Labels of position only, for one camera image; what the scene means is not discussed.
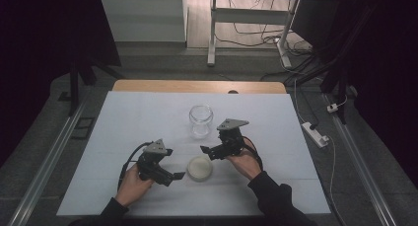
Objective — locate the white power strip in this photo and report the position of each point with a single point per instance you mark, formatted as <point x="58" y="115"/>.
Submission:
<point x="314" y="134"/>

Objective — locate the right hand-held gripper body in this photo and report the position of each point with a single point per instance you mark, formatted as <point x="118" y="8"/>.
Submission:
<point x="231" y="137"/>

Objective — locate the aluminium rail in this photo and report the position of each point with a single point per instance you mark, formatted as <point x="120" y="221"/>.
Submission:
<point x="361" y="166"/>
<point x="49" y="160"/>

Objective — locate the black stand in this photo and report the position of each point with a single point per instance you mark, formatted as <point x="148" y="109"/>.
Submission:
<point x="77" y="71"/>

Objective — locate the person's right hand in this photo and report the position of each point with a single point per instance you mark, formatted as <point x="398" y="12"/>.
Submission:
<point x="246" y="163"/>

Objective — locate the white desk frame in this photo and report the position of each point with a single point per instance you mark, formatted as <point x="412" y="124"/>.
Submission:
<point x="249" y="15"/>

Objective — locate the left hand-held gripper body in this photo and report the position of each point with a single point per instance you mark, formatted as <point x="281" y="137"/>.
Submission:
<point x="153" y="160"/>

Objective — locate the white round jar lid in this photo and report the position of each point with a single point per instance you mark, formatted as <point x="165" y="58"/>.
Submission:
<point x="199" y="167"/>

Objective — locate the wooden table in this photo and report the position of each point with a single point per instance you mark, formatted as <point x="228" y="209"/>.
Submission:
<point x="197" y="86"/>

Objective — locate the person's left hand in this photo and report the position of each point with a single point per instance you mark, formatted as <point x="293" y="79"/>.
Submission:
<point x="131" y="186"/>

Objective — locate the white table cover sheet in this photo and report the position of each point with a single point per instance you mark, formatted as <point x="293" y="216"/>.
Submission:
<point x="131" y="120"/>

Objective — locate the clear glass jar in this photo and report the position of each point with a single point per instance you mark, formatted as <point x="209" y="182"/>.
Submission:
<point x="200" y="120"/>

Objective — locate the small white adapter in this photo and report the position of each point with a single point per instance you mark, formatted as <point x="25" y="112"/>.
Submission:
<point x="332" y="108"/>

